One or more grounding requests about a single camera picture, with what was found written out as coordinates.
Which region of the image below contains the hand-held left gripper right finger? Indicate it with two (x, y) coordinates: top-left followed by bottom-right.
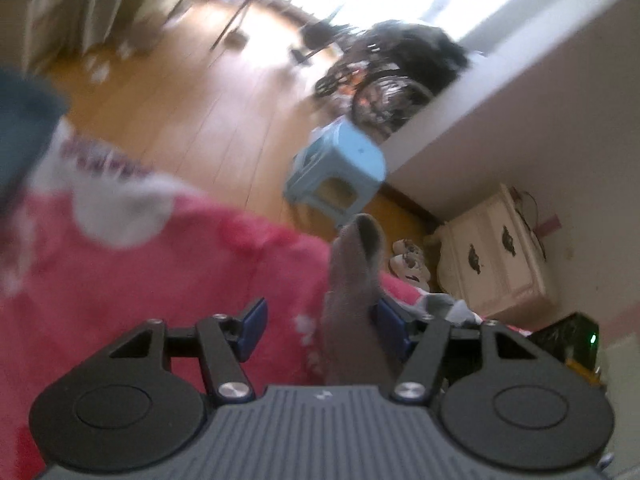
(377, 297), (551, 403)

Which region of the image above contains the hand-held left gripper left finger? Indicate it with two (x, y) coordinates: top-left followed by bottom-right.
(90, 297), (268, 405)

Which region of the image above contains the grey and white sock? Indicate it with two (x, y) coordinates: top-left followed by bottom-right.
(407, 292), (483, 326)

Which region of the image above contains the pink floral blanket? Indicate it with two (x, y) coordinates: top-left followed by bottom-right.
(0, 120), (531, 480)

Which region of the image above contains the cream nightstand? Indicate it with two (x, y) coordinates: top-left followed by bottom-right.
(435, 183), (561, 318)

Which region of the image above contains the black device with green light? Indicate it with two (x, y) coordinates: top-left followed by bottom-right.
(530, 312), (601, 367)

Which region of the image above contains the blue plastic stool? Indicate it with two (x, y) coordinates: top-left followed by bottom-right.
(284, 121), (388, 228)

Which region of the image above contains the black wheelchair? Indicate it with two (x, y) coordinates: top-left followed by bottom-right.
(314, 19), (471, 138)

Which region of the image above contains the black floor fan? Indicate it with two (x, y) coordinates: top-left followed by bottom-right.
(290, 20), (346, 66)

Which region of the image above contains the crumpled white paper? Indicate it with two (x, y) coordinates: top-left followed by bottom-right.
(85, 52), (111, 83)

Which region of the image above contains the folded teal cloth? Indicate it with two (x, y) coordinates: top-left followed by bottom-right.
(0, 67), (68, 211)

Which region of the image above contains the beige curtain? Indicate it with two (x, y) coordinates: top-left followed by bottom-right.
(75, 0), (171, 56)

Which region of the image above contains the nightstand cable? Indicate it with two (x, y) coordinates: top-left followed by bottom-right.
(512, 187), (551, 263)

